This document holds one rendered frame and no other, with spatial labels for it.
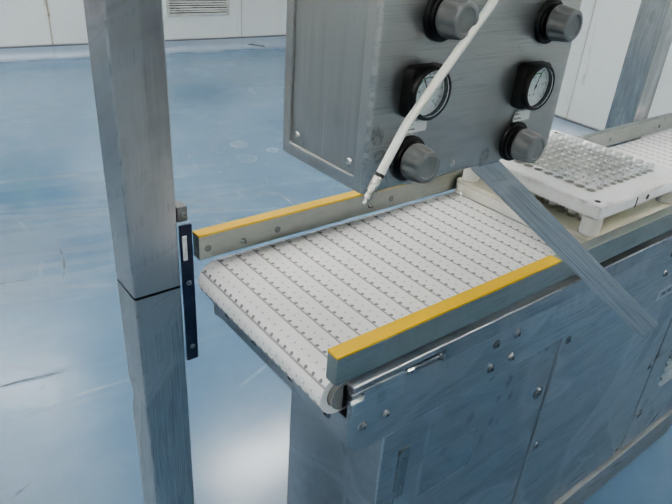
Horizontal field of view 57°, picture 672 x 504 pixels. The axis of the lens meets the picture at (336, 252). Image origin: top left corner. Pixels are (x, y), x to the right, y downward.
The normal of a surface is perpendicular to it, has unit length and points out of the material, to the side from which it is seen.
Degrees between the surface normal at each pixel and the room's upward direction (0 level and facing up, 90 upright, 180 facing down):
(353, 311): 0
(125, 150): 90
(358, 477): 90
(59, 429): 0
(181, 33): 90
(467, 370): 90
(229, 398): 0
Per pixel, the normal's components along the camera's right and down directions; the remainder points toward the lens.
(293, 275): 0.07, -0.87
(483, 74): 0.61, 0.42
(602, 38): -0.84, 0.22
